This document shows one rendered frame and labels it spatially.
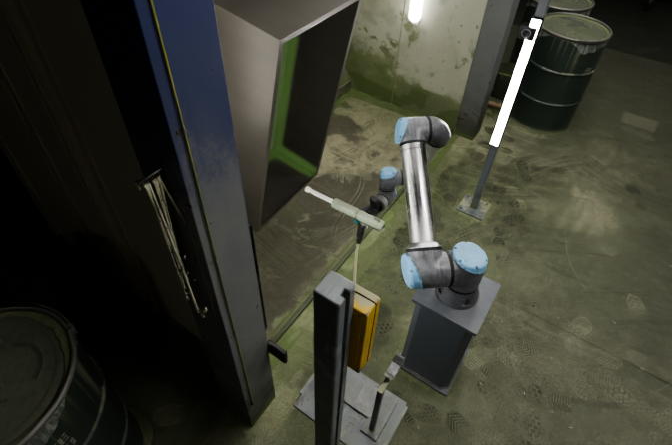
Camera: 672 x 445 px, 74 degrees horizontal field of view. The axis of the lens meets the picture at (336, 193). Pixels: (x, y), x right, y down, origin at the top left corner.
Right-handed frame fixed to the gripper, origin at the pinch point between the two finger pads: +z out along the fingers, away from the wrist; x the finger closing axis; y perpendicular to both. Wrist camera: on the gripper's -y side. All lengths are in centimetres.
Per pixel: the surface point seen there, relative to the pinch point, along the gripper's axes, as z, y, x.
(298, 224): -30, 56, 56
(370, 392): 85, -10, -48
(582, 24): -273, -59, -55
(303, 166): -35, 12, 60
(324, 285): 116, -91, -39
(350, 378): 84, -10, -40
